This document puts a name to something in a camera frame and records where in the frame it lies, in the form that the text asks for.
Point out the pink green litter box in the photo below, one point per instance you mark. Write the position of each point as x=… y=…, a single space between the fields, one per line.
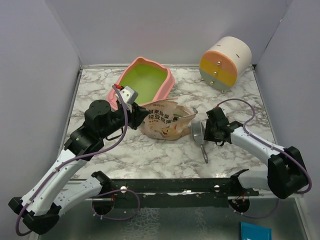
x=150 y=79

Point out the peach cat litter bag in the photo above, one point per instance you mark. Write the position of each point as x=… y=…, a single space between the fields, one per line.
x=167 y=120

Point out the round cream drawer cabinet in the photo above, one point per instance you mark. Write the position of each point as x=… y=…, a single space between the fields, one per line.
x=226 y=61

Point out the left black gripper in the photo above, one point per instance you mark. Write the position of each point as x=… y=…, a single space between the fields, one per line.
x=137 y=115

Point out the grey metal scoop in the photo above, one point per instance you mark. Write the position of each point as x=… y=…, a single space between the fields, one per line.
x=197 y=131

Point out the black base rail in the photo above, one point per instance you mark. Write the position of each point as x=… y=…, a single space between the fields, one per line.
x=173 y=193

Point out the blue card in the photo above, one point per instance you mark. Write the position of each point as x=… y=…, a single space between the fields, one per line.
x=250 y=231

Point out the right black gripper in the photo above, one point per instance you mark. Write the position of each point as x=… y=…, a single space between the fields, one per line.
x=207 y=136

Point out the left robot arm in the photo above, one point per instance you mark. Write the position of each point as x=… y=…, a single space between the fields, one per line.
x=40 y=209

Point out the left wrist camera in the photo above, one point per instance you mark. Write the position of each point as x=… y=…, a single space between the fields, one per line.
x=129 y=95

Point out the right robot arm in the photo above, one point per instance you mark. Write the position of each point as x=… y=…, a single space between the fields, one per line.
x=285 y=173

